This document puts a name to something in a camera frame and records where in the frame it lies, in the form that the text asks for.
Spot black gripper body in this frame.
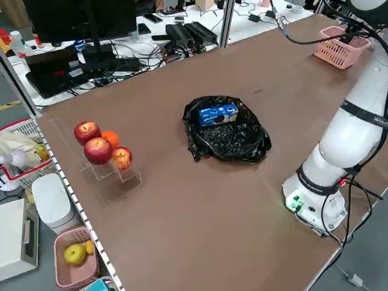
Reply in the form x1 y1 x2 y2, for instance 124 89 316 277
336 18 368 44

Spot blue cookie box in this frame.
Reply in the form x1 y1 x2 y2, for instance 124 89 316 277
198 102 239 127

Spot pink plastic basket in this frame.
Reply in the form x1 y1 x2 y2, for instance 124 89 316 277
313 26 372 70

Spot black plastic bag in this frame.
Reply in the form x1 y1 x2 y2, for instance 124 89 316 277
181 95 273 164

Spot white basket red rim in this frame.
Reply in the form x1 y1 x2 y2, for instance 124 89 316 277
0 118 59 190

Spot beige cloth bag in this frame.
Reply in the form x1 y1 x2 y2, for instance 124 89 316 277
0 130 43 168

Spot pink slotted storage basket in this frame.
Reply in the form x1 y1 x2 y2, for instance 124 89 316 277
53 226 101 289

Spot black power supply box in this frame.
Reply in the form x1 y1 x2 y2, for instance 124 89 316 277
165 23 195 49
184 21 219 46

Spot black smartphone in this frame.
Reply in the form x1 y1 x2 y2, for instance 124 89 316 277
143 13 164 24

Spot speckled red apple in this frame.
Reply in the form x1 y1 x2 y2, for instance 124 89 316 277
110 146 133 171

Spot orange fruit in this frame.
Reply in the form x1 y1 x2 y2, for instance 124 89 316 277
101 130 121 150

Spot black computer monitor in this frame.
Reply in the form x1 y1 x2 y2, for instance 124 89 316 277
22 0 139 72

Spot clear acrylic fruit stand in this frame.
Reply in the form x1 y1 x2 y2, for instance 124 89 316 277
48 116 143 207

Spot black laptop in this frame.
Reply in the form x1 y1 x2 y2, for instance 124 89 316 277
24 47 92 99

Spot small yellow-green pear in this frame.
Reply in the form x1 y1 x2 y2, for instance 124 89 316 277
35 143 50 161

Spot white plastic bottle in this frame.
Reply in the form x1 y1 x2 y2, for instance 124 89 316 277
8 30 36 58

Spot white rounded appliance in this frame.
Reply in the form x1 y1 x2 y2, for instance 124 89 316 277
31 173 76 236

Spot red plastic item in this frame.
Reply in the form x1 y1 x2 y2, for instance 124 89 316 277
0 28 13 46

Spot yellow pear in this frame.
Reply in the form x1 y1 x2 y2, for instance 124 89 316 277
64 243 87 267

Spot teal box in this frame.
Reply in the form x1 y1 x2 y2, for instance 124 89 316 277
87 276 118 291

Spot white box device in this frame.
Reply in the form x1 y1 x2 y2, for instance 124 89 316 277
0 198 40 282

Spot black arm base cables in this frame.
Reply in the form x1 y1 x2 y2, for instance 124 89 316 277
321 174 383 246

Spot white cable adapter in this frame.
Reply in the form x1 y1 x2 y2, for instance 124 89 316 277
345 272 364 287

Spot perforated metal table rail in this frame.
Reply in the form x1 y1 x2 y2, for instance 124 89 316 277
35 116 125 291

